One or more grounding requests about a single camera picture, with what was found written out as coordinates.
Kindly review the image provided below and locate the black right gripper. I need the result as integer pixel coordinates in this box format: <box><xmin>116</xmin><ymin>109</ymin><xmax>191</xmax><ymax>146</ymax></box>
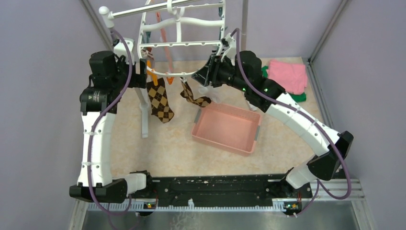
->
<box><xmin>191</xmin><ymin>56</ymin><xmax>249</xmax><ymax>93</ymax></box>

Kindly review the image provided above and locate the pink plastic basket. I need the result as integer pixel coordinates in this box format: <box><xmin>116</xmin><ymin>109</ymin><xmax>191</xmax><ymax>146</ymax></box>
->
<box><xmin>192</xmin><ymin>103</ymin><xmax>262</xmax><ymax>156</ymax></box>

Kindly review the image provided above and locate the white drying rack stand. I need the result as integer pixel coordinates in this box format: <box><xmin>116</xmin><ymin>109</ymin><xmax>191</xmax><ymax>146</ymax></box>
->
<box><xmin>98</xmin><ymin>0</ymin><xmax>259</xmax><ymax>138</ymax></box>

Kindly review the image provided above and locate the white oval clip hanger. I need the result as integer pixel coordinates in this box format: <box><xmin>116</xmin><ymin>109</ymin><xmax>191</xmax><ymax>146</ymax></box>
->
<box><xmin>136</xmin><ymin>0</ymin><xmax>226</xmax><ymax>76</ymax></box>

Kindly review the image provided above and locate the green folded cloth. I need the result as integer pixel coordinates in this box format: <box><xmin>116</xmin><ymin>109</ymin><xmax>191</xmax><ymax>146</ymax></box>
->
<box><xmin>261</xmin><ymin>66</ymin><xmax>307</xmax><ymax>103</ymax></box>

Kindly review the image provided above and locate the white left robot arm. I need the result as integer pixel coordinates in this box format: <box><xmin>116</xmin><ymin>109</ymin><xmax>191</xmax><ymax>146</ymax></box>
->
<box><xmin>69</xmin><ymin>51</ymin><xmax>154</xmax><ymax>203</ymax></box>

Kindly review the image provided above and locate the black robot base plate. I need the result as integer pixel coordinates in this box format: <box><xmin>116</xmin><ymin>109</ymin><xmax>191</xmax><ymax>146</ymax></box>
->
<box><xmin>131</xmin><ymin>174</ymin><xmax>313</xmax><ymax>208</ymax></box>

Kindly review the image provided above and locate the pink folded cloth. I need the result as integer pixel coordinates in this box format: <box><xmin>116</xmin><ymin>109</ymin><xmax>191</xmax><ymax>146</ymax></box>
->
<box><xmin>268</xmin><ymin>59</ymin><xmax>308</xmax><ymax>95</ymax></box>

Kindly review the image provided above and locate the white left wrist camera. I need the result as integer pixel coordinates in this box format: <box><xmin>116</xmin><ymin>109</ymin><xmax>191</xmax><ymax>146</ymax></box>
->
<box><xmin>113</xmin><ymin>38</ymin><xmax>136</xmax><ymax>65</ymax></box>

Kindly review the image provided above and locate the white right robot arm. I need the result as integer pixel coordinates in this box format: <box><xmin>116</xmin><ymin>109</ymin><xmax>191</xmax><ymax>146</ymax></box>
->
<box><xmin>192</xmin><ymin>51</ymin><xmax>354</xmax><ymax>197</ymax></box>

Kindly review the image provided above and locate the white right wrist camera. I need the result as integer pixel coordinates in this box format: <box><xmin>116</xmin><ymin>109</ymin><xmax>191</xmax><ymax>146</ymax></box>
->
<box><xmin>221</xmin><ymin>33</ymin><xmax>237</xmax><ymax>59</ymax></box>

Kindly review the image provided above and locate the brown argyle sock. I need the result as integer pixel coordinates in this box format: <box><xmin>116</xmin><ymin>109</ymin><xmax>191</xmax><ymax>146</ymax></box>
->
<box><xmin>147</xmin><ymin>78</ymin><xmax>174</xmax><ymax>124</ymax></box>
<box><xmin>180</xmin><ymin>81</ymin><xmax>212</xmax><ymax>107</ymax></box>

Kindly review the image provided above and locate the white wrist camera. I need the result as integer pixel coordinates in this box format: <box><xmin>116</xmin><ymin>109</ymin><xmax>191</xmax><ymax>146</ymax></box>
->
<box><xmin>113</xmin><ymin>38</ymin><xmax>136</xmax><ymax>65</ymax></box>
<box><xmin>221</xmin><ymin>33</ymin><xmax>237</xmax><ymax>59</ymax></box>

